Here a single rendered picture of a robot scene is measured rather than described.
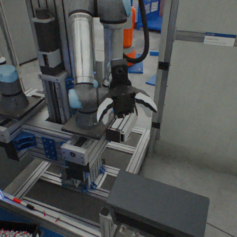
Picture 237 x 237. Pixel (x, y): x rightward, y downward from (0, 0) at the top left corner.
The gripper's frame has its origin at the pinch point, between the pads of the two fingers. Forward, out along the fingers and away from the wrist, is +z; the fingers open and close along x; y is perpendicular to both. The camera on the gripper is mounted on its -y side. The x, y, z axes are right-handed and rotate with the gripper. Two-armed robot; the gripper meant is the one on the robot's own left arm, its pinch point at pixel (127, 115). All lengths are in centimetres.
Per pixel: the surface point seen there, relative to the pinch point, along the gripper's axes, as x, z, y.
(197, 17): -65, -123, 14
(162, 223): -4.2, 15.8, 23.8
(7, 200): 59, -22, 52
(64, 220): 32, -10, 56
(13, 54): 77, -138, 22
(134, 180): 0.7, 3.8, 20.8
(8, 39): 75, -138, 10
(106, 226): 12.9, 2.1, 45.1
